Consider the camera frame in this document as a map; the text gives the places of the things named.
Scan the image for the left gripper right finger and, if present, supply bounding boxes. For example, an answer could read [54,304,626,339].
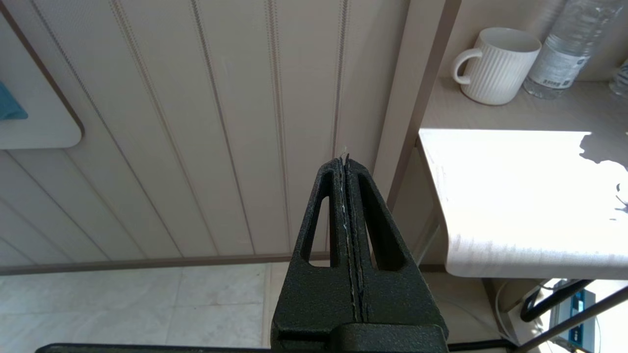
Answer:
[345,154,450,353]

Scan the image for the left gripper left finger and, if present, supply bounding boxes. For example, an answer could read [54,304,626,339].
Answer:
[270,157,363,351]

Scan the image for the black curved metal tube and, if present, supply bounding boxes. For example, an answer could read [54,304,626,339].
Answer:
[520,279,595,323]

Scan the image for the dark straight metal bar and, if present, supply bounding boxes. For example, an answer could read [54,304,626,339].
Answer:
[514,286,628,353]

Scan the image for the blue and white box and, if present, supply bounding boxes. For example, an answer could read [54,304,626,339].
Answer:
[549,288,602,353]

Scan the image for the white ribbed mug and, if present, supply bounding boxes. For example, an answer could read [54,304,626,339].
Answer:
[451,27,542,106]

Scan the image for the clear plastic water bottle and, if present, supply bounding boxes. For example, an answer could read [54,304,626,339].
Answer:
[523,0,625,100]

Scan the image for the white rounded panel brown rim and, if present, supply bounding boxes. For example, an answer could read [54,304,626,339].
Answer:
[0,9,85,150]

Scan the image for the teal cloth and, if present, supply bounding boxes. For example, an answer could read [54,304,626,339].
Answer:
[0,81,28,121]

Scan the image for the white cable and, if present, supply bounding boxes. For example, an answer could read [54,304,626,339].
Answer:
[494,280,522,345]

